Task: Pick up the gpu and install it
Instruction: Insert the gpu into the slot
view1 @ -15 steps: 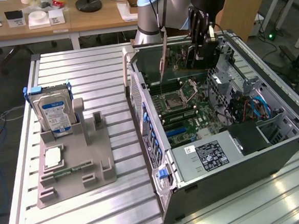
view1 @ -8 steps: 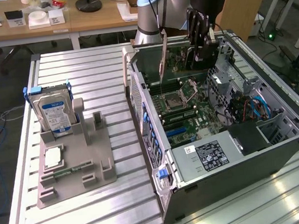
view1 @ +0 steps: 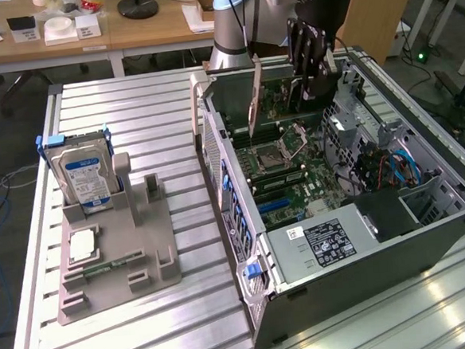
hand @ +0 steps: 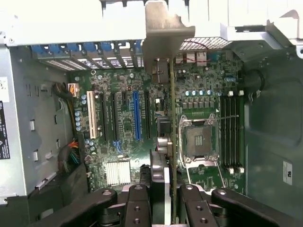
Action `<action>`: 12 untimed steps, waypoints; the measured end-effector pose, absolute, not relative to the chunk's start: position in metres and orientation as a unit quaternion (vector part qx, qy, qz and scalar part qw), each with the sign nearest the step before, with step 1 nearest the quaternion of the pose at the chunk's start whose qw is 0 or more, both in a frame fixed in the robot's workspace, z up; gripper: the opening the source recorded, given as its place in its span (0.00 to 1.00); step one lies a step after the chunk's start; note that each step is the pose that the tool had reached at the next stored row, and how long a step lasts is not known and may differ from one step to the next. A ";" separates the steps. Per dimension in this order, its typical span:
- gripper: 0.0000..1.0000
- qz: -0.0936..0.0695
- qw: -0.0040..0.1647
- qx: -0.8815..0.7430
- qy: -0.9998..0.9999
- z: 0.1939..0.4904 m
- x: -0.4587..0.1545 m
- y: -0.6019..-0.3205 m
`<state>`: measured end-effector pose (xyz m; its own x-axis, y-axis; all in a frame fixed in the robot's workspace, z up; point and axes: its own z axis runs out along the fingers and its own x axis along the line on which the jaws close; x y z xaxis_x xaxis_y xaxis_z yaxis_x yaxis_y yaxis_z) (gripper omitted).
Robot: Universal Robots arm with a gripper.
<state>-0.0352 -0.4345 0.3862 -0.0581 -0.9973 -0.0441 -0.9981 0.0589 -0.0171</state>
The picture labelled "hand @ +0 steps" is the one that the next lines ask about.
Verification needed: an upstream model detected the silver finned heatsink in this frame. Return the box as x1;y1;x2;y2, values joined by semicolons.
106;160;132;186

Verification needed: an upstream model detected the green motherboard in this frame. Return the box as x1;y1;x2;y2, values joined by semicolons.
68;53;246;193

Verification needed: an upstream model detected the CPU socket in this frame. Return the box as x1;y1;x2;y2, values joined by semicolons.
178;113;220;164

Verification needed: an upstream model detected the black-latch RAM slot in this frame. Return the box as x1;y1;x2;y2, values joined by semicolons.
232;94;238;168
220;94;227;168

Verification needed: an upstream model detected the white-latch RAM slot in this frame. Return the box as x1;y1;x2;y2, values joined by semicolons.
226;91;233;175
237;89;245;174

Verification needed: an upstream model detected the black plastic air shroud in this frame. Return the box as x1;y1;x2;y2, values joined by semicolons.
7;163;95;227

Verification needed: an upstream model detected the blue expansion slot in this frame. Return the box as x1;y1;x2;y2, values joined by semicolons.
133;91;141;140

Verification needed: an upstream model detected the long black expansion slot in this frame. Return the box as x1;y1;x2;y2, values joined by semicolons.
111;92;119;140
144;91;152;140
100;92;108;140

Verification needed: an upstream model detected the white expansion slot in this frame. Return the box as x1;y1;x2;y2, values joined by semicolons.
86;91;99;140

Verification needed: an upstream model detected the open grey PC case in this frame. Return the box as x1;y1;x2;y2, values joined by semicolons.
0;0;303;227

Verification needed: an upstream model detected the white power connector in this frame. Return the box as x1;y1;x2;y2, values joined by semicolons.
67;82;79;97

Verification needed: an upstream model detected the grey power supply unit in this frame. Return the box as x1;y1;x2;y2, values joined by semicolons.
0;46;71;197

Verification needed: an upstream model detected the multicoloured wire bundle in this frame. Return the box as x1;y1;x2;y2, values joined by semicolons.
58;139;80;175

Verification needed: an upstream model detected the black sleeved power wire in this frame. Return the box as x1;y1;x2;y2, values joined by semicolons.
53;82;80;140

